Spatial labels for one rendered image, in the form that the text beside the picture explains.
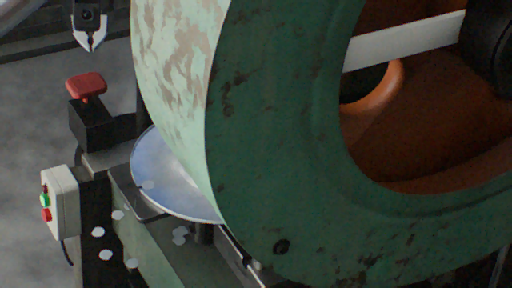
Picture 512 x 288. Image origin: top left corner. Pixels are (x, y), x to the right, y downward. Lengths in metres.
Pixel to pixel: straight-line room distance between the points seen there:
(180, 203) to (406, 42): 0.68
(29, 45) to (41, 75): 0.13
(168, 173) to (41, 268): 0.98
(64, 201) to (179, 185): 0.32
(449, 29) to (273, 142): 0.24
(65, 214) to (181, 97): 0.98
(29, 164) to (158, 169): 1.23
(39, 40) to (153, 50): 2.30
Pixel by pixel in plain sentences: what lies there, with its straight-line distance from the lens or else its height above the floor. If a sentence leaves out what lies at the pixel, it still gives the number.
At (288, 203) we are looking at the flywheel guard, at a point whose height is 1.17.
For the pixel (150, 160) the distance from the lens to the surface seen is 1.79.
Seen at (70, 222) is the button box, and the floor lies 0.54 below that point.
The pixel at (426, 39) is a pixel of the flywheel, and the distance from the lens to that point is 1.17.
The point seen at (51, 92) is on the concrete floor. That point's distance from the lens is 3.23.
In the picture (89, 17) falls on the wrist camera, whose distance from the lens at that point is 1.75.
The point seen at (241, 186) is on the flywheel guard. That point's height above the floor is 1.22.
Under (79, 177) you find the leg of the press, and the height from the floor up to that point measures 0.62.
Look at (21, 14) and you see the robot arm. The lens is 1.57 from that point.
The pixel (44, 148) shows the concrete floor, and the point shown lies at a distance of 3.03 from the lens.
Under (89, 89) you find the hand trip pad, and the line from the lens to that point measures 1.99.
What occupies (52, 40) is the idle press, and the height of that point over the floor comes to 0.03.
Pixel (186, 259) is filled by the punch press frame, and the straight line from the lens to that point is 1.82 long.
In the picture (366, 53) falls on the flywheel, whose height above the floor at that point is 1.33.
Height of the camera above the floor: 1.97
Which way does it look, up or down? 40 degrees down
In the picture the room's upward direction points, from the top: 6 degrees clockwise
